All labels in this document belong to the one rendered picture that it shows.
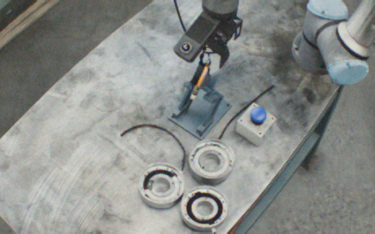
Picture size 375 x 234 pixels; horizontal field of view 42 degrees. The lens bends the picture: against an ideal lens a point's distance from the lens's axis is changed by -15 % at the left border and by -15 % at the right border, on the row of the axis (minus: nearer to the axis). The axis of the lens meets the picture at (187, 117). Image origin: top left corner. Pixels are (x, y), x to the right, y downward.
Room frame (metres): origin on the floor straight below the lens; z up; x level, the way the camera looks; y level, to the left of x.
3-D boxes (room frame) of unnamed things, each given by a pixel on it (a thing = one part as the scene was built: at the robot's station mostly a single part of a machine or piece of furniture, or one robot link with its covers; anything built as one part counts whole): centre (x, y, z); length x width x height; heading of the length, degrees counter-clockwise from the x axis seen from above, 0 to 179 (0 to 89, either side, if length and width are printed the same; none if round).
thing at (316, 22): (1.00, -0.36, 0.97); 0.13 x 0.12 x 0.14; 14
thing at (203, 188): (0.50, -0.06, 0.82); 0.10 x 0.10 x 0.04
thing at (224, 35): (0.80, -0.05, 1.10); 0.09 x 0.08 x 0.12; 147
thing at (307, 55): (1.01, -0.35, 0.85); 0.15 x 0.15 x 0.10
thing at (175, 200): (0.55, 0.04, 0.82); 0.10 x 0.10 x 0.04
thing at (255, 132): (0.74, -0.17, 0.82); 0.08 x 0.07 x 0.05; 146
